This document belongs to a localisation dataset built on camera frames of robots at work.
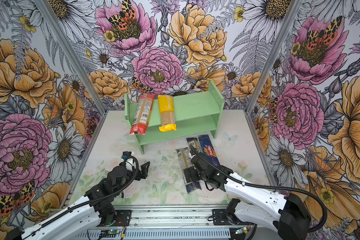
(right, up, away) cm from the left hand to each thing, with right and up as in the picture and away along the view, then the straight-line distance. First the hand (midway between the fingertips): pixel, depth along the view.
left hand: (141, 165), depth 81 cm
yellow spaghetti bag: (+13, +30, +1) cm, 33 cm away
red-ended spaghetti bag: (+2, +27, -3) cm, 27 cm away
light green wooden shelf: (+28, +27, +2) cm, 40 cm away
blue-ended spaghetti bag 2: (+29, +10, +19) cm, 36 cm away
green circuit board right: (+49, -28, -9) cm, 58 cm away
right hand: (+28, -4, -1) cm, 28 cm away
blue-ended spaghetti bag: (+24, -1, +10) cm, 26 cm away
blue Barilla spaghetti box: (+38, +6, +16) cm, 41 cm away
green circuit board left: (-12, -29, -10) cm, 33 cm away
